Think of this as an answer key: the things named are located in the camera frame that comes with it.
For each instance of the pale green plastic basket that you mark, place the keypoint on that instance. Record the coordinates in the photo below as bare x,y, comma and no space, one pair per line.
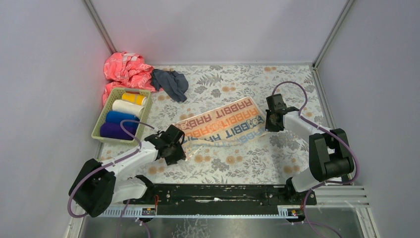
131,127

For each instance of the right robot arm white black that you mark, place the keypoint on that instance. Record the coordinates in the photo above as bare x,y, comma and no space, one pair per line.
329,155

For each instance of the floral table cloth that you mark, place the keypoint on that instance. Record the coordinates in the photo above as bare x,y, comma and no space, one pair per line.
270,159

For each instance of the beige lettered towel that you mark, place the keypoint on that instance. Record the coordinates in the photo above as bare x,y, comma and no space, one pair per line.
234,124

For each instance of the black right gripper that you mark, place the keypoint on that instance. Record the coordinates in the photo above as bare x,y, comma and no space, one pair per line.
274,118

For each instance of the white rolled towel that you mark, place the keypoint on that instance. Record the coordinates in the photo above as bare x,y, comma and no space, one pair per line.
127,107

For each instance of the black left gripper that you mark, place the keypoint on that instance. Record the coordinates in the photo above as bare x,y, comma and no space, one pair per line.
172,149

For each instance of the blue rolled towel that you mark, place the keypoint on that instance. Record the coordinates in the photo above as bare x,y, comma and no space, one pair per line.
117,117

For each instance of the dark grey cloth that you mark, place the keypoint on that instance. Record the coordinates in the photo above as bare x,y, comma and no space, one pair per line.
173,83

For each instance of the pink patterned cloth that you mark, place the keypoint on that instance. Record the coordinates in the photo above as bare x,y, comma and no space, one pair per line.
127,70

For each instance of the purple towel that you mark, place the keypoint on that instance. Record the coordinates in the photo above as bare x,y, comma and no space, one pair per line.
114,131

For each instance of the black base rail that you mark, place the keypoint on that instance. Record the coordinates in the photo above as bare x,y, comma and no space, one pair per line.
221,199

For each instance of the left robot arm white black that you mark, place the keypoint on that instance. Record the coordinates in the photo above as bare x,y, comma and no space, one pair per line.
100,184

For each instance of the yellow rolled towel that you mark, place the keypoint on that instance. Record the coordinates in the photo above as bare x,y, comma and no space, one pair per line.
135,98

